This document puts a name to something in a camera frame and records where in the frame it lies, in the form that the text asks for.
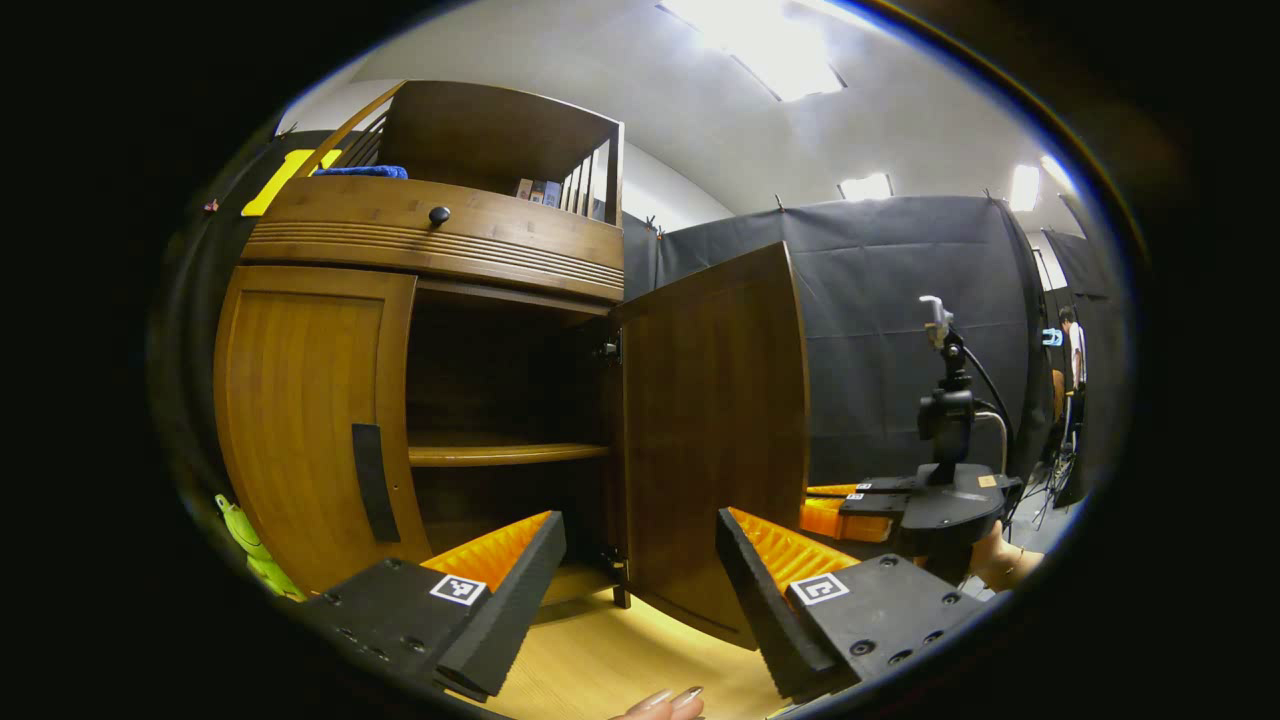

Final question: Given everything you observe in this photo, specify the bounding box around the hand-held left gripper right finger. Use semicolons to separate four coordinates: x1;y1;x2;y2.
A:
714;507;991;704

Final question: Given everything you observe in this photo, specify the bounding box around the large ceiling light panel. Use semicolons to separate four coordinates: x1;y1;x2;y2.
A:
660;0;849;103

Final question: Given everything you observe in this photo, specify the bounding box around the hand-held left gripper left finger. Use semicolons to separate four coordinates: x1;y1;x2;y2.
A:
300;510;568;704

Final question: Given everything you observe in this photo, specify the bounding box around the wooden cabinet shelf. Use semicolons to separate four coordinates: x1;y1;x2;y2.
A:
408;440;613;468

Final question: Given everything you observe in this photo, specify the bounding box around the green frog toy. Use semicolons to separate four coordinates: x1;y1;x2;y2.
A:
215;494;306;601

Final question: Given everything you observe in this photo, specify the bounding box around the wooden double-door shoe cabinet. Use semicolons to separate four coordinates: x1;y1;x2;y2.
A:
213;80;811;651

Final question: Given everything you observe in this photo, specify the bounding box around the wooden cabinet drawer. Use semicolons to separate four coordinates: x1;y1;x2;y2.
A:
240;176;626;304

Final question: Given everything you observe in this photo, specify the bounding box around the black door handle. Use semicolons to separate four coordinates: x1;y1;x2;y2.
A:
351;423;401;544

